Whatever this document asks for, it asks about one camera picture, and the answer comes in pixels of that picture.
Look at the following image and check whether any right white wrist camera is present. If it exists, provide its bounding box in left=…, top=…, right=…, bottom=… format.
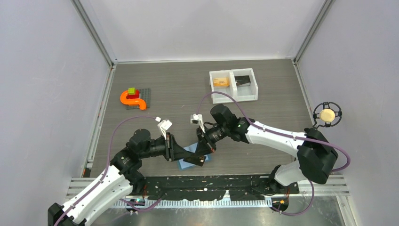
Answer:
left=190, top=114, right=205, bottom=132

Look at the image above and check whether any white two-compartment tray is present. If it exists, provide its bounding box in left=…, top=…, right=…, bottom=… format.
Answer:
left=209, top=68, right=258, bottom=102

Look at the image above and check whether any orange curved toy piece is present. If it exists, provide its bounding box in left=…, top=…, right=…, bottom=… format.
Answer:
left=120, top=90, right=147, bottom=110

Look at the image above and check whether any red toy block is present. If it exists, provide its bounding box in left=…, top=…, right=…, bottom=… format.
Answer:
left=127, top=89, right=140, bottom=99

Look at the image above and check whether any black microphone with mount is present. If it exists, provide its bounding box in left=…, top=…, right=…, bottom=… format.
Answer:
left=311, top=101, right=343, bottom=130

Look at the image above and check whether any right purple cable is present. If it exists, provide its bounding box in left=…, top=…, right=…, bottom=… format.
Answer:
left=196, top=91, right=351, bottom=216

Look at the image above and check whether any green toy cube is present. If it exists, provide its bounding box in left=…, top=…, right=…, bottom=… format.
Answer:
left=128, top=87, right=136, bottom=96

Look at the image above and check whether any black card stack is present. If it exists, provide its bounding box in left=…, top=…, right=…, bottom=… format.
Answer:
left=234, top=75, right=251, bottom=87

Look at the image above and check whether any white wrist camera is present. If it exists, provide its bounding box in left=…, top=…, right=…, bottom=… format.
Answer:
left=155, top=117, right=173, bottom=140
left=190, top=114, right=205, bottom=132

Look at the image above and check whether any grey building baseplate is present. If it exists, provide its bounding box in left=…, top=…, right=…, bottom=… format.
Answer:
left=126, top=88, right=151, bottom=110

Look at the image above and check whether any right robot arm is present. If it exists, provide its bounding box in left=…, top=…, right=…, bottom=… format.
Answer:
left=190, top=104, right=338, bottom=193

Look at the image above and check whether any blue card holder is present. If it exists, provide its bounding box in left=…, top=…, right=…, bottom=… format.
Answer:
left=177, top=143, right=211, bottom=171

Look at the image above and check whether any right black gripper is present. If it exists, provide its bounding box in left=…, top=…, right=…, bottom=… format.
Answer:
left=195, top=123, right=229, bottom=158

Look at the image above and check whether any orange card stack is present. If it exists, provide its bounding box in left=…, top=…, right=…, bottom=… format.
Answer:
left=212, top=77, right=230, bottom=89

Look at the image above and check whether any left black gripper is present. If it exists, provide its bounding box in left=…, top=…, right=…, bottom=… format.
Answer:
left=140, top=132, right=191, bottom=161

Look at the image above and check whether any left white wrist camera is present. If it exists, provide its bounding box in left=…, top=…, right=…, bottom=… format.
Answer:
left=155, top=117, right=173, bottom=140

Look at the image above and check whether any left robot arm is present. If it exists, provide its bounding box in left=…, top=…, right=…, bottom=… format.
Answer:
left=48, top=129, right=194, bottom=226

